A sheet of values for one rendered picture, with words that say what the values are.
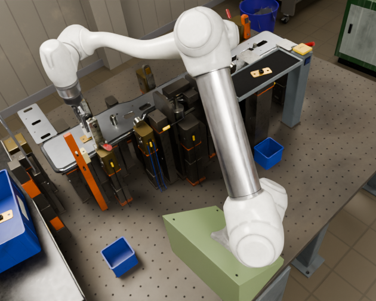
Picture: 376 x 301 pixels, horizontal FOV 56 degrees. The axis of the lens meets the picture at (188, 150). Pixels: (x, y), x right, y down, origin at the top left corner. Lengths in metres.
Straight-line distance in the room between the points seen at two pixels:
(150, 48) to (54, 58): 0.34
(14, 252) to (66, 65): 0.65
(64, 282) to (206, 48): 0.82
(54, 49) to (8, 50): 2.16
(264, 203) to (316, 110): 1.14
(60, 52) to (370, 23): 2.64
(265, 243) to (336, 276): 1.35
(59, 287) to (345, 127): 1.54
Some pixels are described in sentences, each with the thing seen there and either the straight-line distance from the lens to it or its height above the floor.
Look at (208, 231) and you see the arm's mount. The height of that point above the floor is 0.90.
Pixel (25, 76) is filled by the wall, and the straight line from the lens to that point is 3.62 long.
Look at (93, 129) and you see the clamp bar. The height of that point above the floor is 1.17.
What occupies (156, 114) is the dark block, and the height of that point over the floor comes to 1.12.
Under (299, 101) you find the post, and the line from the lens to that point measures 1.87.
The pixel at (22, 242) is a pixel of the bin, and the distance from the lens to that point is 1.24.
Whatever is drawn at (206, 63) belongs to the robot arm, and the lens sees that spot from 0.97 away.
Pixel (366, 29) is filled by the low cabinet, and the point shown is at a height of 0.42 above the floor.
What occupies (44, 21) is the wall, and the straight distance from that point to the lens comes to 3.51.
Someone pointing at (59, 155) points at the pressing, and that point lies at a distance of 1.59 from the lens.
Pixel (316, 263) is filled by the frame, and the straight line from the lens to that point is 2.31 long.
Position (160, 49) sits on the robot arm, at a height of 1.44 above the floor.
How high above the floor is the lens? 2.07
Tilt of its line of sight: 48 degrees down
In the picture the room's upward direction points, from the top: 8 degrees counter-clockwise
